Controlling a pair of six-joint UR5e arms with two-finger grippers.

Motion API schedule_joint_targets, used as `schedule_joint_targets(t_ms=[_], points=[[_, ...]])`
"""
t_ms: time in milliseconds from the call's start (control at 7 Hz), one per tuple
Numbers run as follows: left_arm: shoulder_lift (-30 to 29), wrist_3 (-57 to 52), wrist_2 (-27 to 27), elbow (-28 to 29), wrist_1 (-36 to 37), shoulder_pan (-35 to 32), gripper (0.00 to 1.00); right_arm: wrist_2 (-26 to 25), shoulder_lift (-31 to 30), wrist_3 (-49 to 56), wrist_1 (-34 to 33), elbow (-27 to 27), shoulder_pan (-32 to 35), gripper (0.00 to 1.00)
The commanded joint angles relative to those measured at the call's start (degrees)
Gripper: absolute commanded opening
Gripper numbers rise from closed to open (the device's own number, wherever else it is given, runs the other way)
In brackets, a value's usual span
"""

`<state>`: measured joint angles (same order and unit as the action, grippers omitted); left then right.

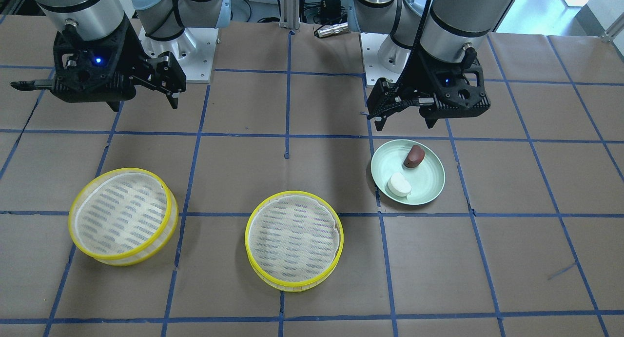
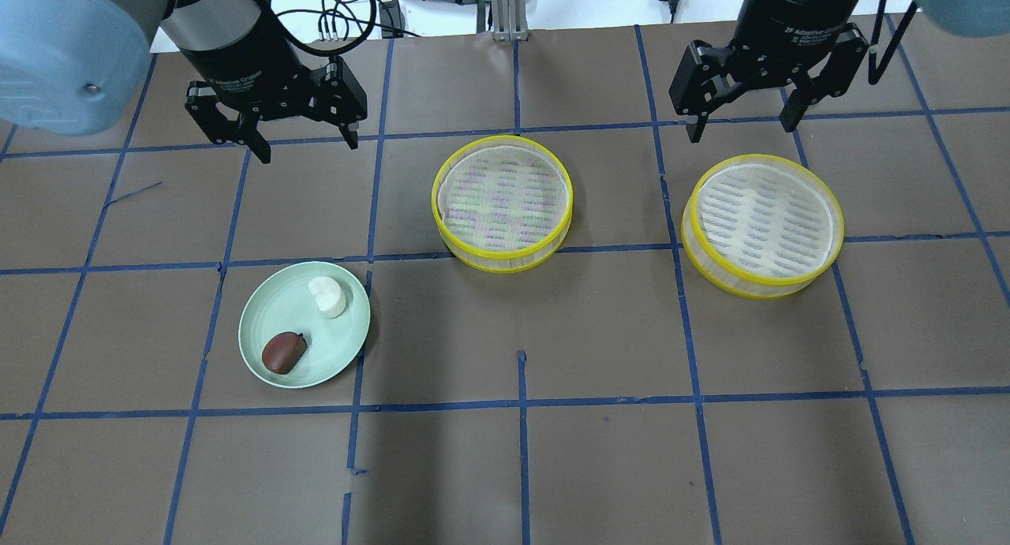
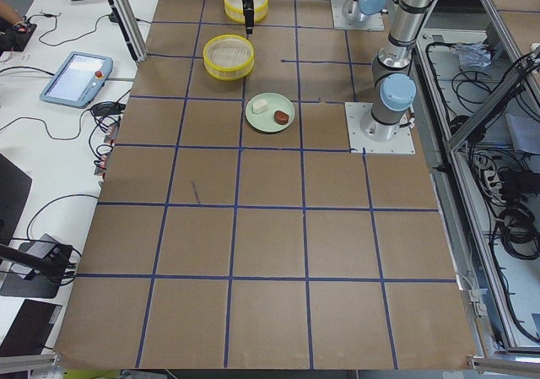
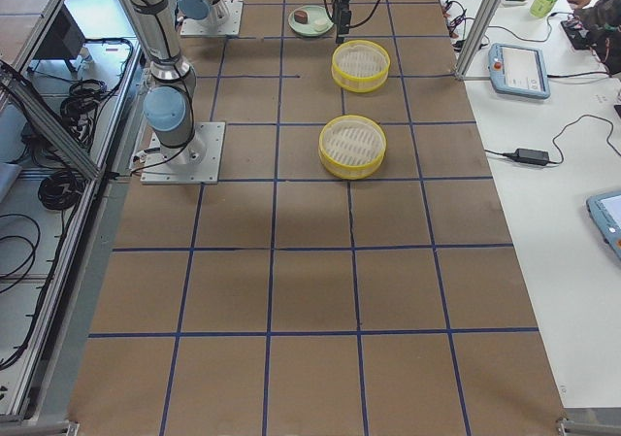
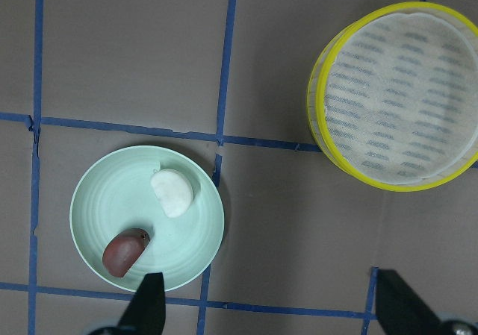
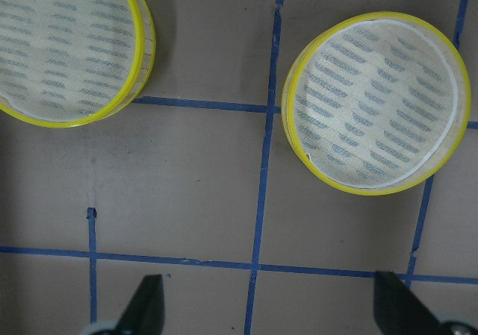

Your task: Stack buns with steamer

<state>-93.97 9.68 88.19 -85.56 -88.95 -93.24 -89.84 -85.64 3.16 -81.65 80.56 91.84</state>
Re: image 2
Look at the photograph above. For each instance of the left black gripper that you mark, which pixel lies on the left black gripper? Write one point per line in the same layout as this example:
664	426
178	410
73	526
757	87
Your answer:
246	65

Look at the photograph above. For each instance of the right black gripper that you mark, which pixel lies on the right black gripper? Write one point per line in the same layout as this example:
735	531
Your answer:
789	20

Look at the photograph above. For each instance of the yellow steamer basket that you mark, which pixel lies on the yellow steamer basket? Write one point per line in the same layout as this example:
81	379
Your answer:
502	204
761	226

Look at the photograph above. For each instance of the white steamed bun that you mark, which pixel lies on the white steamed bun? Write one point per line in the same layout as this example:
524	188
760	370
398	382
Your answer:
328	296

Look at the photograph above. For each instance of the brown steamed bun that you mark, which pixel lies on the brown steamed bun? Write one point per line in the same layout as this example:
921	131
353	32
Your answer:
282	352

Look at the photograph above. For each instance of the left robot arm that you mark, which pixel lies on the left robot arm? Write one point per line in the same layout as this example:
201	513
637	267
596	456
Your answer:
71	66

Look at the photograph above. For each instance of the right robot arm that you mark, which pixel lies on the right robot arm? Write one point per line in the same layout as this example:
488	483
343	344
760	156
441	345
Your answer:
966	18

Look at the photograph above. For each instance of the light green plate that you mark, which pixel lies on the light green plate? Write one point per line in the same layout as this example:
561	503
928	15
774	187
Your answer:
284	303

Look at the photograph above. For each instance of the aluminium frame post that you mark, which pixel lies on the aluminium frame post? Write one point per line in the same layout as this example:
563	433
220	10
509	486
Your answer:
509	20

